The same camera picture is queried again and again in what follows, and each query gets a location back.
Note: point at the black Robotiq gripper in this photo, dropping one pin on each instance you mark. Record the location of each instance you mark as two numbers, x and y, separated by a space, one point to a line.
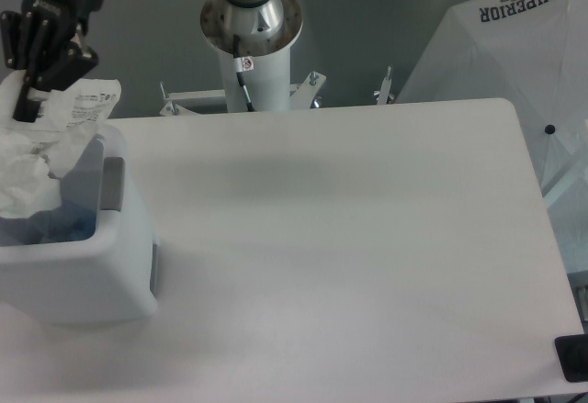
24 41

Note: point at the white plastic package green stripe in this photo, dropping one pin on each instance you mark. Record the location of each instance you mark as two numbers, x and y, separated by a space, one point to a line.
36 156

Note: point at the crushed clear plastic bottle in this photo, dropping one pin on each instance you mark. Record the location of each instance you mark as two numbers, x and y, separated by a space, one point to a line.
69 222

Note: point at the black device at table edge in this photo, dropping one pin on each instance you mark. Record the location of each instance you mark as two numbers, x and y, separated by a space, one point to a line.
572 354

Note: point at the white trash can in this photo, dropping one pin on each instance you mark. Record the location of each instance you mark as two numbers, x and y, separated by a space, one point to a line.
110 276

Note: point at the white metal base frame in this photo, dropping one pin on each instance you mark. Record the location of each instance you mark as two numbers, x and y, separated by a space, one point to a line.
302 96

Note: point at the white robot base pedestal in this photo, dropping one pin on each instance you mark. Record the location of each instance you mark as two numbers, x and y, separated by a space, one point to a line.
253 47

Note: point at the white Superior umbrella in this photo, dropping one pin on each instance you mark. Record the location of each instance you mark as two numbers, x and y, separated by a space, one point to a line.
532 53

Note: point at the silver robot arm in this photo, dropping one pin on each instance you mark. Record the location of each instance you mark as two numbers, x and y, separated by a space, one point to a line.
63 28

